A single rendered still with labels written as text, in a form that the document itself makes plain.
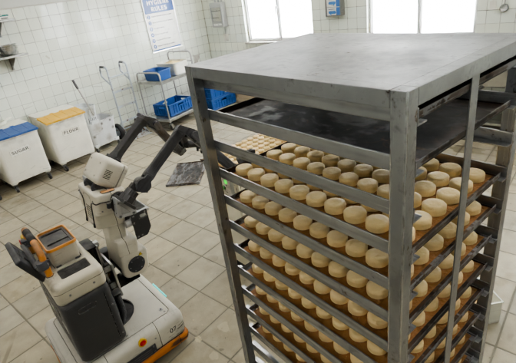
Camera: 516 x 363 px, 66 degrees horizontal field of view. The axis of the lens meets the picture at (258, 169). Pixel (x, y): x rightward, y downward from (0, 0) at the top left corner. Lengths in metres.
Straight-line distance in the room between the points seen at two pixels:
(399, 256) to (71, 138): 5.46
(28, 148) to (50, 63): 1.39
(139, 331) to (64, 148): 3.80
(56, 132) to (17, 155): 0.55
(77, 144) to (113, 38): 1.90
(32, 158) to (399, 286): 5.33
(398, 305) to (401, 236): 0.16
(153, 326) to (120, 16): 5.40
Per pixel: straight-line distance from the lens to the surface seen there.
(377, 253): 0.93
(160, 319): 2.57
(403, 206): 0.71
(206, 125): 1.11
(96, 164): 2.29
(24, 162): 5.77
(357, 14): 6.21
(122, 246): 2.41
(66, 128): 5.90
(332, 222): 0.89
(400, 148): 0.66
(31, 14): 6.46
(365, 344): 1.13
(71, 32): 6.65
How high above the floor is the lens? 1.99
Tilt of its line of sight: 25 degrees down
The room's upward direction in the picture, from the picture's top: 8 degrees counter-clockwise
